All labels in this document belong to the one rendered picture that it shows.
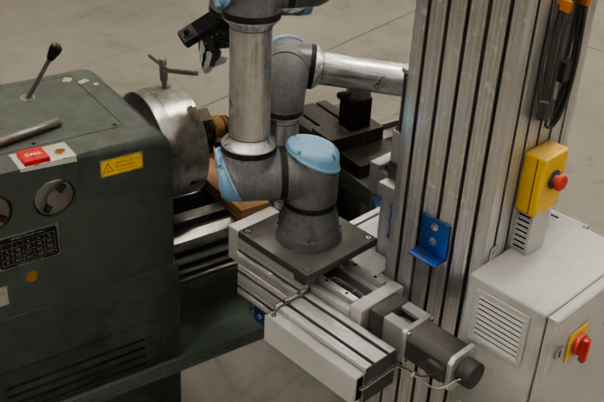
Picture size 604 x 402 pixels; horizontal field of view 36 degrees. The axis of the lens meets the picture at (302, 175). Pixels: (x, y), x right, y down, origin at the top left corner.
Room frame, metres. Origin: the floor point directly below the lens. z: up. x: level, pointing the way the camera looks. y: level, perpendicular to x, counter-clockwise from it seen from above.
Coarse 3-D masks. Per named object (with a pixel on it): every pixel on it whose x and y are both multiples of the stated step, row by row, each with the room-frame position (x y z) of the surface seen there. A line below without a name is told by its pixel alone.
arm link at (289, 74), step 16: (272, 64) 2.09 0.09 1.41; (288, 64) 2.08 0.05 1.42; (304, 64) 2.11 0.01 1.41; (272, 80) 2.05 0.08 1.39; (288, 80) 2.05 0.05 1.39; (304, 80) 2.07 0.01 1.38; (272, 96) 2.04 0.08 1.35; (288, 96) 2.03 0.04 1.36; (304, 96) 2.06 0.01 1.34; (272, 112) 2.03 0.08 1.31; (288, 112) 2.02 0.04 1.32; (272, 128) 2.04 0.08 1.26; (288, 128) 2.03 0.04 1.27
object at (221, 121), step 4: (212, 116) 2.37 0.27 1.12; (216, 116) 2.37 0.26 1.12; (220, 116) 2.39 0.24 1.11; (224, 116) 2.39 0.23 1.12; (216, 120) 2.36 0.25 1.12; (220, 120) 2.36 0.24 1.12; (224, 120) 2.37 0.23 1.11; (228, 120) 2.38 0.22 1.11; (216, 124) 2.34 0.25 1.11; (220, 124) 2.35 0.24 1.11; (224, 124) 2.36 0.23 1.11; (220, 128) 2.34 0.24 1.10; (224, 128) 2.35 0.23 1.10; (212, 132) 2.33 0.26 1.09; (216, 132) 2.32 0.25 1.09; (220, 132) 2.34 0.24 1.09; (224, 132) 2.34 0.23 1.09; (208, 136) 2.32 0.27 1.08; (212, 136) 2.33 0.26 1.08; (216, 136) 2.32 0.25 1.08; (220, 136) 2.34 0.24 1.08; (208, 140) 2.33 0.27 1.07; (212, 140) 2.34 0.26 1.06
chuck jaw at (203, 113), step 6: (192, 108) 2.24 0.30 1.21; (204, 108) 2.27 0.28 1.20; (192, 114) 2.22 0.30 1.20; (198, 114) 2.23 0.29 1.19; (204, 114) 2.25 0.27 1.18; (192, 120) 2.21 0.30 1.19; (204, 120) 2.24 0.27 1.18; (210, 120) 2.25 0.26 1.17; (204, 126) 2.27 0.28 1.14; (210, 126) 2.29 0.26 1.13; (216, 126) 2.32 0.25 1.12; (210, 132) 2.32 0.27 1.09
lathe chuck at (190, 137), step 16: (160, 96) 2.24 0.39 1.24; (176, 96) 2.26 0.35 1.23; (176, 112) 2.20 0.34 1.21; (176, 128) 2.17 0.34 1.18; (192, 128) 2.19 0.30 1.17; (192, 144) 2.16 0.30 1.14; (208, 144) 2.19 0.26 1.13; (192, 160) 2.15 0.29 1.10; (208, 160) 2.18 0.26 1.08; (192, 176) 2.16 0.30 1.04; (176, 192) 2.15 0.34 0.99
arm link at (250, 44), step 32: (224, 0) 1.65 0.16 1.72; (256, 0) 1.65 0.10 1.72; (288, 0) 1.67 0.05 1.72; (256, 32) 1.67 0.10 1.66; (256, 64) 1.67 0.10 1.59; (256, 96) 1.67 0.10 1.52; (256, 128) 1.66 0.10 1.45; (224, 160) 1.66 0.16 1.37; (256, 160) 1.65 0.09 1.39; (224, 192) 1.64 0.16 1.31; (256, 192) 1.65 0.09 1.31
